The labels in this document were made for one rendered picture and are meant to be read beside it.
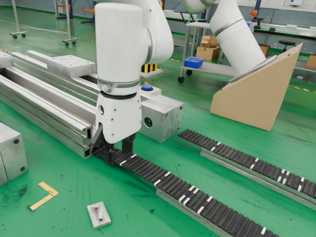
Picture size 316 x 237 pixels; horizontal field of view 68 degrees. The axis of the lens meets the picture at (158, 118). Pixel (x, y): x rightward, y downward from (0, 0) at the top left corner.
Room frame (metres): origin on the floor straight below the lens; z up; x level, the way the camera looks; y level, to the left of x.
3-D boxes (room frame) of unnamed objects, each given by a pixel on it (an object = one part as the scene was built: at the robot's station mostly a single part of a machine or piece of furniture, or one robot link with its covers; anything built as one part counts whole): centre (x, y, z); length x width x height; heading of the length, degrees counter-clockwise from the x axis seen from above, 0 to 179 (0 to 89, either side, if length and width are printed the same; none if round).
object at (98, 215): (0.29, 0.09, 0.78); 0.05 x 0.03 x 0.01; 31
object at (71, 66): (0.88, 0.35, 0.87); 0.16 x 0.11 x 0.07; 54
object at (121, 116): (0.45, 0.09, 0.92); 0.10 x 0.07 x 0.11; 144
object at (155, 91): (0.82, 0.06, 0.81); 0.10 x 0.08 x 0.06; 144
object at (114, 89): (0.45, 0.09, 0.98); 0.09 x 0.08 x 0.03; 144
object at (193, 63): (3.64, -0.74, 0.50); 1.03 x 0.55 x 1.01; 71
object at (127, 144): (0.49, 0.06, 0.83); 0.03 x 0.03 x 0.07; 54
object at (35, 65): (0.88, 0.35, 0.82); 0.80 x 0.10 x 0.09; 54
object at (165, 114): (0.63, -0.01, 0.83); 0.12 x 0.09 x 0.10; 144
